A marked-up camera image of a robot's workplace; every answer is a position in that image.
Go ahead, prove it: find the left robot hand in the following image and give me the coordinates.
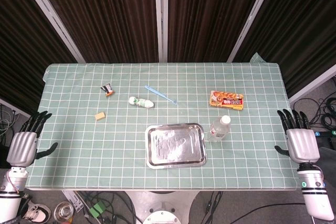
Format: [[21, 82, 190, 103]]
[[6, 111, 59, 168]]

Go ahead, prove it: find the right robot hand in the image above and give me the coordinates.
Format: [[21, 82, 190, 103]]
[[274, 108, 321, 164]]

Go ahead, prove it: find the small white green tube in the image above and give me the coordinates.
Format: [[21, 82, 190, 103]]
[[128, 96, 154, 109]]

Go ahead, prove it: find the blue toothbrush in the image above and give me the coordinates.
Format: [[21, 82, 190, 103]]
[[144, 85, 179, 105]]

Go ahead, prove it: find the black orange snack packet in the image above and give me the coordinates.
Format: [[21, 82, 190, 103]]
[[101, 84, 116, 97]]

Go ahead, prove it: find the silver metal tray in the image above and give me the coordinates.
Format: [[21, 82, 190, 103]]
[[144, 123, 207, 169]]

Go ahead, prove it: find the green connector block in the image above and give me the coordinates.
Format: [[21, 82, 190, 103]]
[[89, 200, 106, 217]]

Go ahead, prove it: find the transparent plastic bottle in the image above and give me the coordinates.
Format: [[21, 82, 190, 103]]
[[208, 115, 232, 143]]

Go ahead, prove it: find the round metal bowl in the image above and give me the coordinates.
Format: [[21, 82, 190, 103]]
[[53, 201, 74, 221]]

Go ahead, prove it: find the green checkered tablecloth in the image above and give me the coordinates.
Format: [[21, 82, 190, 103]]
[[26, 52, 302, 190]]

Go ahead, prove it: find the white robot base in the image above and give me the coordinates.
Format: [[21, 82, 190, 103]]
[[125, 190, 200, 224]]

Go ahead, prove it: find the orange curry box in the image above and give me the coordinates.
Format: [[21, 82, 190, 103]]
[[209, 90, 244, 111]]

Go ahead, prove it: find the white sneaker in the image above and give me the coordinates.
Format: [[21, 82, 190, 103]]
[[22, 199, 51, 223]]

